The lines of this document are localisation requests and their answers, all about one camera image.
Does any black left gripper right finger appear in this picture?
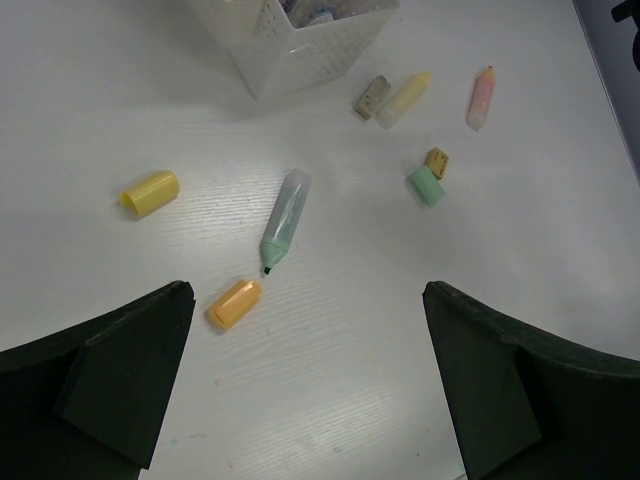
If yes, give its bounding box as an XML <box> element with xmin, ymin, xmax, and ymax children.
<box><xmin>423</xmin><ymin>281</ymin><xmax>639</xmax><ymax>479</ymax></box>

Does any yellow highlighter cap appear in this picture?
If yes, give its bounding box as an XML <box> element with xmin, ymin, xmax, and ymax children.
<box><xmin>118</xmin><ymin>170</ymin><xmax>181</xmax><ymax>217</ymax></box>

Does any grey dirty eraser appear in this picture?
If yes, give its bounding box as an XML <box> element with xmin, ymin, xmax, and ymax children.
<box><xmin>352</xmin><ymin>75</ymin><xmax>392</xmax><ymax>121</ymax></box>

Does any paperclip jar near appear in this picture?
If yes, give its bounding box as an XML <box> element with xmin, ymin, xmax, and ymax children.
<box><xmin>280</xmin><ymin>0</ymin><xmax>341</xmax><ymax>29</ymax></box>

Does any green highlighter cap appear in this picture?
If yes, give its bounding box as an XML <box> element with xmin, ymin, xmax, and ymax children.
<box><xmin>407</xmin><ymin>166</ymin><xmax>445</xmax><ymax>208</ymax></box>

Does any pink highlighter body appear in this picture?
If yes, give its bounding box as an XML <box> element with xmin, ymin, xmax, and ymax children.
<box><xmin>466</xmin><ymin>66</ymin><xmax>496</xmax><ymax>131</ymax></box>

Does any white perforated basket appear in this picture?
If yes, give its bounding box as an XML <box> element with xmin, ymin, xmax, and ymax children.
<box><xmin>190</xmin><ymin>1</ymin><xmax>399</xmax><ymax>100</ymax></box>

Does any green uncapped highlighter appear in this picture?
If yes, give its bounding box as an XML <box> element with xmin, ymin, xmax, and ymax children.
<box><xmin>260</xmin><ymin>169</ymin><xmax>311</xmax><ymax>275</ymax></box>

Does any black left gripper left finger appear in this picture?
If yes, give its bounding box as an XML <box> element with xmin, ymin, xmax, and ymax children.
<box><xmin>1</xmin><ymin>281</ymin><xmax>195</xmax><ymax>479</ymax></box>

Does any orange highlighter cap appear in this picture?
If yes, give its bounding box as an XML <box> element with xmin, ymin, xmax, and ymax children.
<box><xmin>205</xmin><ymin>280</ymin><xmax>263</xmax><ymax>331</ymax></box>

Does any yellow highlighter body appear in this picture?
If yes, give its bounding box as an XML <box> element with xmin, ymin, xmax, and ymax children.
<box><xmin>376</xmin><ymin>72</ymin><xmax>431</xmax><ymax>130</ymax></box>

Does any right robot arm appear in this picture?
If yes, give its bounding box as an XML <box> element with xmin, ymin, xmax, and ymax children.
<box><xmin>611</xmin><ymin>0</ymin><xmax>639</xmax><ymax>24</ymax></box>

